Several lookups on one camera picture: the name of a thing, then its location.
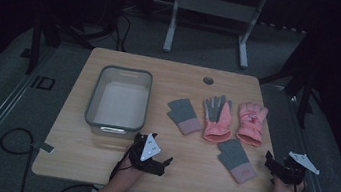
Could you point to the white metal desk frame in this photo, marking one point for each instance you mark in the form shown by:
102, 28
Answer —
216, 7

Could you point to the pink glove with grey palm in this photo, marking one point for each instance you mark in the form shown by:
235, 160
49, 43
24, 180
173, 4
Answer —
218, 119

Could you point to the clear plastic bin grey rim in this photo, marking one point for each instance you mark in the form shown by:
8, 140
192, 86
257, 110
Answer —
120, 102

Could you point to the person's left hand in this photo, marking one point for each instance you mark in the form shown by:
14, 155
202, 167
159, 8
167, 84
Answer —
130, 169

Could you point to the black tripod stand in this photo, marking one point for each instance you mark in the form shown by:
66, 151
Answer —
302, 80
46, 29

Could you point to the small grey metal plate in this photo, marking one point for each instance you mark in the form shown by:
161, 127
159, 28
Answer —
43, 147

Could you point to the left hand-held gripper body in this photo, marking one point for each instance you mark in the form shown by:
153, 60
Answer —
148, 165

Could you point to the pink glove with red print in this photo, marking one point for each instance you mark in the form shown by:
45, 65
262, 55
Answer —
251, 124

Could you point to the grey knit glove pink cuff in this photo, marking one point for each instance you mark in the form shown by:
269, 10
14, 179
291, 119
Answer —
184, 115
237, 159

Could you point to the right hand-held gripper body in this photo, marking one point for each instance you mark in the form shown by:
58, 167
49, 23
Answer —
296, 169

